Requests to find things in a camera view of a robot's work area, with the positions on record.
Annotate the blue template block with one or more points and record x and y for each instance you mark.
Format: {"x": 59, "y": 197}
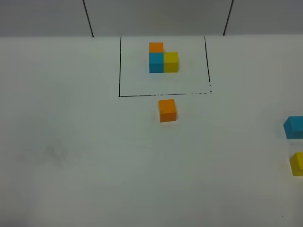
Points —
{"x": 156, "y": 62}

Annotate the yellow template block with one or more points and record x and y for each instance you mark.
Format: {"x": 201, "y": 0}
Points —
{"x": 170, "y": 62}

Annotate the orange template block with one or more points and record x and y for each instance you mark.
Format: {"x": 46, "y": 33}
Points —
{"x": 156, "y": 47}

